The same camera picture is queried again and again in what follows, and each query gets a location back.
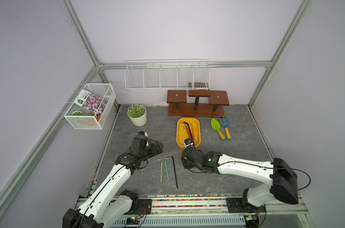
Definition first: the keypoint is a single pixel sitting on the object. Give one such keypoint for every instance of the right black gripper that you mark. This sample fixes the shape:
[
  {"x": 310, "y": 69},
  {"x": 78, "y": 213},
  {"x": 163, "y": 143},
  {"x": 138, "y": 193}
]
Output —
[{"x": 185, "y": 163}]

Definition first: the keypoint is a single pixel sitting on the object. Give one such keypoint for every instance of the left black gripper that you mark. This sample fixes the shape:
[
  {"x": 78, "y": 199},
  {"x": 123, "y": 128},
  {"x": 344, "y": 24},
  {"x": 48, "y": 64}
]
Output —
[{"x": 159, "y": 148}]

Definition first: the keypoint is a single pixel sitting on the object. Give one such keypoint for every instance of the orange hex key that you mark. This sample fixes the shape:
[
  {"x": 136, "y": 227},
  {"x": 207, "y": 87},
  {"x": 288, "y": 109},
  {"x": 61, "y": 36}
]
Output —
[{"x": 192, "y": 132}]

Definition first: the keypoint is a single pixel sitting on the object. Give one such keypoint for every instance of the long black hex key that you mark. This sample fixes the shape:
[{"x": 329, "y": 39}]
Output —
[{"x": 188, "y": 131}]

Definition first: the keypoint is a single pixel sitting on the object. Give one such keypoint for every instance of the yellow hex key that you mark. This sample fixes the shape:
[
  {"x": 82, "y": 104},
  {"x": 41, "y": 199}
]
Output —
[{"x": 182, "y": 135}]

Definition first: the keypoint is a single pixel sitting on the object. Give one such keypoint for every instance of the red long hex key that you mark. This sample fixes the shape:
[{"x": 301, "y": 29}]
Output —
[{"x": 190, "y": 132}]

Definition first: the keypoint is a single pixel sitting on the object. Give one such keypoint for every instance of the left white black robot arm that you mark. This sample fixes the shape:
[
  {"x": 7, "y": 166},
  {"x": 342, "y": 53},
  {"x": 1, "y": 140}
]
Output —
[{"x": 107, "y": 188}]

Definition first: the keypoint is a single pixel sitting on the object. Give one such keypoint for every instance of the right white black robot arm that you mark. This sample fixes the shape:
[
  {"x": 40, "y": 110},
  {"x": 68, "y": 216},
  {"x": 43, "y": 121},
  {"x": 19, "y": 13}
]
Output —
[{"x": 279, "y": 182}]

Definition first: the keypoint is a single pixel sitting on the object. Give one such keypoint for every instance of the green small hex key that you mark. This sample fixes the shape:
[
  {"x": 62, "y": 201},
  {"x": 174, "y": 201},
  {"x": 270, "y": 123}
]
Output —
[{"x": 161, "y": 170}]

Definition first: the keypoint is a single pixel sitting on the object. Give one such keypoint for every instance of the yellow plastic storage box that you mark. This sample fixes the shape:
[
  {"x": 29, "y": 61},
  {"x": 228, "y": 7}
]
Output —
[{"x": 196, "y": 125}]

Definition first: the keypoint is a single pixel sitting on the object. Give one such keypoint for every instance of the blue small hex key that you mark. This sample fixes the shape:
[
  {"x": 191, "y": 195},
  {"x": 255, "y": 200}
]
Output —
[{"x": 166, "y": 168}]

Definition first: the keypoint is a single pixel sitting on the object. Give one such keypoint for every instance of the thin black hex key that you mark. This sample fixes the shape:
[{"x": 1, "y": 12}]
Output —
[{"x": 174, "y": 168}]

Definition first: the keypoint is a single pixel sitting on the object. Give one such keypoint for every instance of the white pot green plant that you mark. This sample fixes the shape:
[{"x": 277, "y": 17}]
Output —
[{"x": 137, "y": 115}]

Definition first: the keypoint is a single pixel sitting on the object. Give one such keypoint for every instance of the green toy garden trowel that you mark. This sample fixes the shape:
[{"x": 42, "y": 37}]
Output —
[{"x": 216, "y": 126}]

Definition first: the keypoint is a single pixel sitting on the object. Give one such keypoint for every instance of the blue toy garden rake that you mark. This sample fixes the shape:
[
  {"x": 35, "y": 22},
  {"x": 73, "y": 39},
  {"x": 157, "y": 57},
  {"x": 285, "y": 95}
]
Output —
[{"x": 225, "y": 123}]

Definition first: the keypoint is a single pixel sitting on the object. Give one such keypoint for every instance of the brown wooden tiered stand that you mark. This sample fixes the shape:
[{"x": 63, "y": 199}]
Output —
[{"x": 197, "y": 103}]

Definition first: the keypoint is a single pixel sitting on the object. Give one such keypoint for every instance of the small dark tray in shelf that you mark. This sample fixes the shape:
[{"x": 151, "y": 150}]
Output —
[{"x": 199, "y": 85}]

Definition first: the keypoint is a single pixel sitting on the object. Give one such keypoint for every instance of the flower seed packet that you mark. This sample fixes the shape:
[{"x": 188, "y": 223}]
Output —
[{"x": 90, "y": 102}]

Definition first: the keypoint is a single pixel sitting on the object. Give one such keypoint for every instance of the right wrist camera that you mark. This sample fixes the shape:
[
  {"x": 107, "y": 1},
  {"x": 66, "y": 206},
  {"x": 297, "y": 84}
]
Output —
[{"x": 188, "y": 142}]

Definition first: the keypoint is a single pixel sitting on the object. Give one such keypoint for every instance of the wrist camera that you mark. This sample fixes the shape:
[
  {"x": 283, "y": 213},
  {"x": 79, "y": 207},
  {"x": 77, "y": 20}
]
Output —
[
  {"x": 188, "y": 142},
  {"x": 140, "y": 141}
]

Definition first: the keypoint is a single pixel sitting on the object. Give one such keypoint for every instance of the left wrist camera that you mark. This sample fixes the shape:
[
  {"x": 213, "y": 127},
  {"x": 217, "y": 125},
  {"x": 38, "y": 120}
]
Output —
[{"x": 140, "y": 141}]

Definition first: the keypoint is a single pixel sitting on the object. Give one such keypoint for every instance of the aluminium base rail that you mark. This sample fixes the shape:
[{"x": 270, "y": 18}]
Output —
[{"x": 131, "y": 211}]

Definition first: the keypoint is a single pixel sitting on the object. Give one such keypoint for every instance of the long white wire shelf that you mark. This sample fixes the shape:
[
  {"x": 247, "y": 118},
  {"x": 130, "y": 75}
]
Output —
[{"x": 174, "y": 74}]

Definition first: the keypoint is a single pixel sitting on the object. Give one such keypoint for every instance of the white wire wall basket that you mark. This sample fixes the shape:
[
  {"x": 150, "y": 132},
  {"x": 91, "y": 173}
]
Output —
[{"x": 89, "y": 120}]

